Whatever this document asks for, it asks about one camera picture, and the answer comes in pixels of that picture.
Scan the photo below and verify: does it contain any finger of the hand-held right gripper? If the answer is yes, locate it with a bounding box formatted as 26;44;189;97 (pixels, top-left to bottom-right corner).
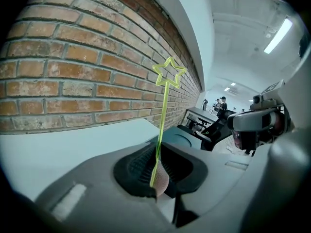
161;141;254;228

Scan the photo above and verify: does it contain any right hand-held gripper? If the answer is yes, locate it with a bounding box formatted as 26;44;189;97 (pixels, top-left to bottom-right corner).
227;79;287;133

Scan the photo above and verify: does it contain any dark teal box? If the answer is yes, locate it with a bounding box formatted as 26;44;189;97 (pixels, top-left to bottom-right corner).
164;127;203;150

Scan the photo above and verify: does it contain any black office chair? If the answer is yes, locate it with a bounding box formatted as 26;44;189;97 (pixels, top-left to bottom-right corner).
177;116;235;152

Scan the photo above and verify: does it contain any yellow star-topped stick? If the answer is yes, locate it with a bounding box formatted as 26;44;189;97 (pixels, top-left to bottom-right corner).
149;56;187;188

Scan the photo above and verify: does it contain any dark-topped white desk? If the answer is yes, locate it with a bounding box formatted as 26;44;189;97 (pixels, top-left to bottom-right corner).
186;106;219;121

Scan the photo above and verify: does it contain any person's right hand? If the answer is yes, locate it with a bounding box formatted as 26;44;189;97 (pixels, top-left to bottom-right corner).
270;111;288;136

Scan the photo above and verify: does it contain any long ceiling light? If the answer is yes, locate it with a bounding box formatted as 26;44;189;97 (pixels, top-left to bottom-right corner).
263;15;294;55

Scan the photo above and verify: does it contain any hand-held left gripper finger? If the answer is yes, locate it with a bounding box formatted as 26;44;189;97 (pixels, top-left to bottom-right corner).
34;141;176;233

